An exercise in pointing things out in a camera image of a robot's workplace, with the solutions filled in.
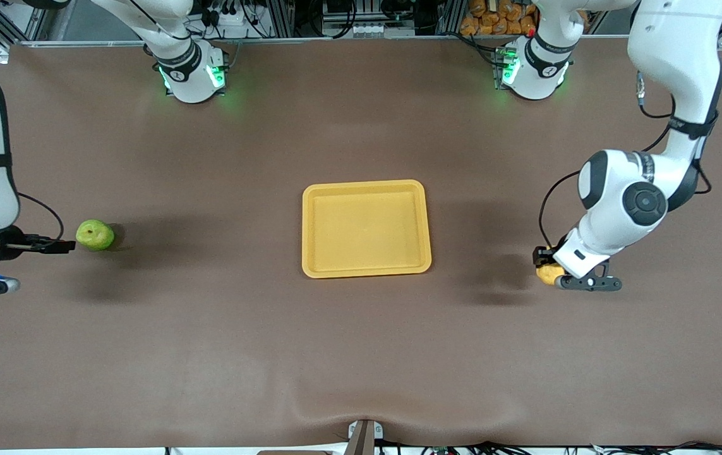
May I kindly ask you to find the yellow potato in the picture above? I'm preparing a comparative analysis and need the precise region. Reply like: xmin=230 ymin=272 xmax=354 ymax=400
xmin=537 ymin=262 xmax=565 ymax=287

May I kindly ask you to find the green apple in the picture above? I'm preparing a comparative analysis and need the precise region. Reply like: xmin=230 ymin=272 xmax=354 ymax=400
xmin=76 ymin=219 xmax=116 ymax=252

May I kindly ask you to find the yellow plastic tray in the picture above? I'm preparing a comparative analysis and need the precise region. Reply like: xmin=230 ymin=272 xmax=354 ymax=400
xmin=302 ymin=179 xmax=432 ymax=279

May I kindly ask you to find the brown table mat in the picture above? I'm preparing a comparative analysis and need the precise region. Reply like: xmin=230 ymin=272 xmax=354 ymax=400
xmin=0 ymin=35 xmax=722 ymax=451

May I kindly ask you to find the orange items pile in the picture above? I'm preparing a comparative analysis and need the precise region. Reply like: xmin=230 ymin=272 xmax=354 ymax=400
xmin=460 ymin=0 xmax=538 ymax=37

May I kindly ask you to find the white power strip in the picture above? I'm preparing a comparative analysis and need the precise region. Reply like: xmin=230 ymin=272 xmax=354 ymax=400
xmin=206 ymin=5 xmax=254 ymax=29

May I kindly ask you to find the black electronics box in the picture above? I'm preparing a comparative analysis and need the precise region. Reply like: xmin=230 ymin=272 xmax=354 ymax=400
xmin=323 ymin=0 xmax=356 ymax=20

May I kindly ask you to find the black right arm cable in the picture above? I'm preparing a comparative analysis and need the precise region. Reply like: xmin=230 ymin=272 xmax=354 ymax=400
xmin=16 ymin=192 xmax=65 ymax=244

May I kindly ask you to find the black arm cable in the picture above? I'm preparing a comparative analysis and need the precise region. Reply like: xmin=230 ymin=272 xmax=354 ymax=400
xmin=538 ymin=73 xmax=715 ymax=250
xmin=16 ymin=192 xmax=65 ymax=244

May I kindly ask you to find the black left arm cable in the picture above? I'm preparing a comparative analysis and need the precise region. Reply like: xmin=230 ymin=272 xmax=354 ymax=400
xmin=538 ymin=73 xmax=715 ymax=250

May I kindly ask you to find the silver table edge rail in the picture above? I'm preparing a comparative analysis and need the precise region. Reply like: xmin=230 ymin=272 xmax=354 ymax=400
xmin=0 ymin=33 xmax=722 ymax=50

